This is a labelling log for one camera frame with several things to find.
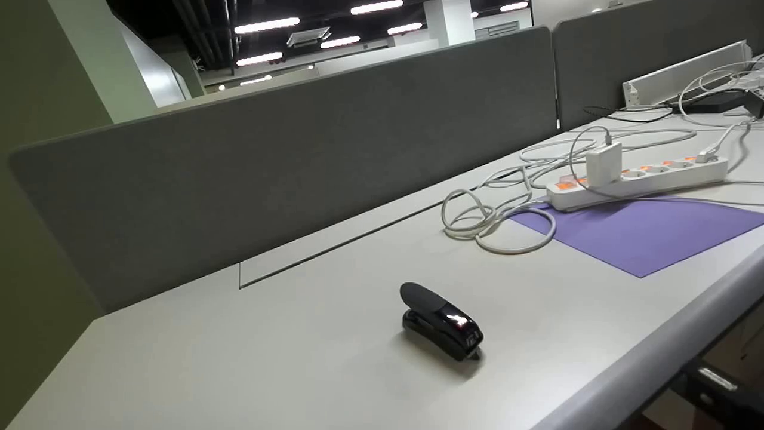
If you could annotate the grey desk divider panel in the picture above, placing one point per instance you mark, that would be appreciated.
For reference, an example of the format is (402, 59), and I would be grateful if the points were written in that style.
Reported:
(150, 203)

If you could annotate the black stapler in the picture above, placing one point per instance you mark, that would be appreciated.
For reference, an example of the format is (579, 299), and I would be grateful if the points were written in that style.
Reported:
(440, 321)

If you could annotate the white plug adapter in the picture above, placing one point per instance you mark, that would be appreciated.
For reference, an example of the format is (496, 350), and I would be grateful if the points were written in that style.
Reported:
(605, 165)

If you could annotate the black power adapter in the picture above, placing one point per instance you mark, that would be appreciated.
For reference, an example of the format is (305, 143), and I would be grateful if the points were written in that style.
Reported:
(719, 102)

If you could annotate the grey right divider panel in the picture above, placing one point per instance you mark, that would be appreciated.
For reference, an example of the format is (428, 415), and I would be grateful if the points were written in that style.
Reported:
(599, 51)

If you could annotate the white extension power strip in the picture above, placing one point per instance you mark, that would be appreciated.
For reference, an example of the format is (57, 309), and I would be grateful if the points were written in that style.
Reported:
(573, 192)

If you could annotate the purple paper sheet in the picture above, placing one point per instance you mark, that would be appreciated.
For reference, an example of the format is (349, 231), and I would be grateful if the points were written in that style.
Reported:
(645, 237)

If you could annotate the white cable tray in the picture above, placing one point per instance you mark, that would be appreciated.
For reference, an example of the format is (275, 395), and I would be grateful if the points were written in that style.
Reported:
(664, 85)

